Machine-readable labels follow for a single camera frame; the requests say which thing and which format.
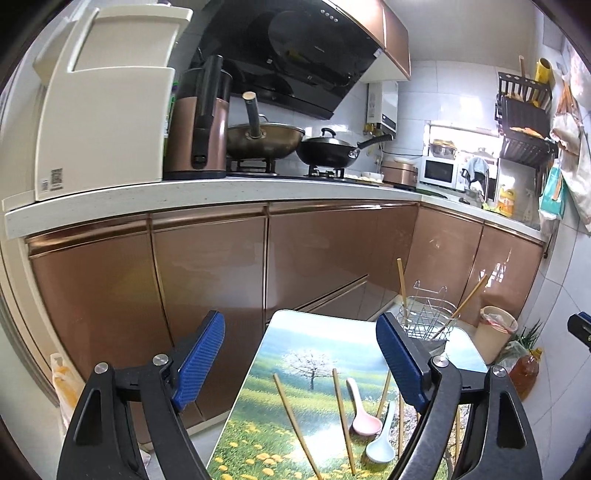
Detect white water heater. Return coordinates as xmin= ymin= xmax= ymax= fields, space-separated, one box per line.
xmin=367 ymin=82 xmax=399 ymax=132

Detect copper upper cabinet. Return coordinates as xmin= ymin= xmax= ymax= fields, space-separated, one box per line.
xmin=323 ymin=0 xmax=411 ymax=79

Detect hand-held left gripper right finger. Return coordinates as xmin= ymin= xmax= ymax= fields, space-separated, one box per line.
xmin=375 ymin=312 xmax=542 ymax=480

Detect yellowish plastic bag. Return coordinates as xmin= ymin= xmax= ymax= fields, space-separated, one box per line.
xmin=50 ymin=353 xmax=81 ymax=411

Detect bag of green onions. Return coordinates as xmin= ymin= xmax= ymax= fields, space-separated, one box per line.
xmin=496 ymin=320 xmax=543 ymax=370

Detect black range hood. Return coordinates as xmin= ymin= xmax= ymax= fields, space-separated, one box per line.
xmin=194 ymin=0 xmax=384 ymax=121

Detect white microwave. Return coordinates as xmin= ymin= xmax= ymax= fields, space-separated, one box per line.
xmin=418 ymin=156 xmax=467 ymax=190

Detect gas stove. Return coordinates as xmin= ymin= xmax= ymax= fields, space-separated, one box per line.
xmin=226 ymin=157 xmax=384 ymax=183

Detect beige trash bin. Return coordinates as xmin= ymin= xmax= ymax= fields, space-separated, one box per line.
xmin=475 ymin=306 xmax=519 ymax=365

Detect pink soup spoon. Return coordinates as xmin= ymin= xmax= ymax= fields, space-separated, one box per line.
xmin=346 ymin=377 xmax=383 ymax=435

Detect brass wok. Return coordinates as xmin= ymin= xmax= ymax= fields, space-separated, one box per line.
xmin=226 ymin=91 xmax=306 ymax=160

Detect black wall rack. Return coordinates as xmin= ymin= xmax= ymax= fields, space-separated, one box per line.
xmin=495 ymin=69 xmax=559 ymax=169

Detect black wok with lid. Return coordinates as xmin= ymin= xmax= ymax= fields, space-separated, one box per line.
xmin=295 ymin=128 xmax=394 ymax=168

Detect wire utensil holder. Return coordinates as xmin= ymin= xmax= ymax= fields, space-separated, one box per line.
xmin=399 ymin=280 xmax=451 ymax=342

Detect teal hanging packet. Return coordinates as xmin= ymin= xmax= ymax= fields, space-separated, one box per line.
xmin=539 ymin=166 xmax=566 ymax=220

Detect yellow roll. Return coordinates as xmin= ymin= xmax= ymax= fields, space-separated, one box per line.
xmin=533 ymin=58 xmax=552 ymax=104

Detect white countertop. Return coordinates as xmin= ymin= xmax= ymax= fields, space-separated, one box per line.
xmin=4 ymin=175 xmax=548 ymax=241

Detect landscape printed table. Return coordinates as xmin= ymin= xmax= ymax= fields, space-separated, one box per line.
xmin=205 ymin=309 xmax=490 ymax=480

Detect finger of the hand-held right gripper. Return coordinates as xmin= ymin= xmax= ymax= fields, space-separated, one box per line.
xmin=568 ymin=312 xmax=591 ymax=354

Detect white hanging bag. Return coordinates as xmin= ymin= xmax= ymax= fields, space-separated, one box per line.
xmin=549 ymin=111 xmax=591 ymax=232

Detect copper electric kettle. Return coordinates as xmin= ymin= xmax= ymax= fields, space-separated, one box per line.
xmin=164 ymin=54 xmax=233 ymax=181

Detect blue towel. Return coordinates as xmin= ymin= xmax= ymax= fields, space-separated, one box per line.
xmin=461 ymin=157 xmax=489 ymax=183

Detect copper rice cooker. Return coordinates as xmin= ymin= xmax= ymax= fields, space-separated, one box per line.
xmin=382 ymin=157 xmax=419 ymax=189

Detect cooking oil bottle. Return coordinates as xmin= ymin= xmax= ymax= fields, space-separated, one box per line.
xmin=508 ymin=348 xmax=543 ymax=400

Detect light blue soup spoon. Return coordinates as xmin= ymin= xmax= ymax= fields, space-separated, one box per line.
xmin=365 ymin=401 xmax=399 ymax=463

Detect white appliance on counter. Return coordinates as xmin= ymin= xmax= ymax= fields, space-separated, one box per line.
xmin=34 ymin=4 xmax=195 ymax=201

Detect yellow bottle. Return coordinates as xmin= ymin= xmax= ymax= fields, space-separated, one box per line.
xmin=498 ymin=185 xmax=518 ymax=217

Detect copper lower cabinets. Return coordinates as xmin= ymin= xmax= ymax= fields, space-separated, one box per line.
xmin=25 ymin=200 xmax=546 ymax=444

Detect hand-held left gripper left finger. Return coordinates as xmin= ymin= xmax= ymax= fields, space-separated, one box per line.
xmin=56 ymin=310 xmax=226 ymax=480

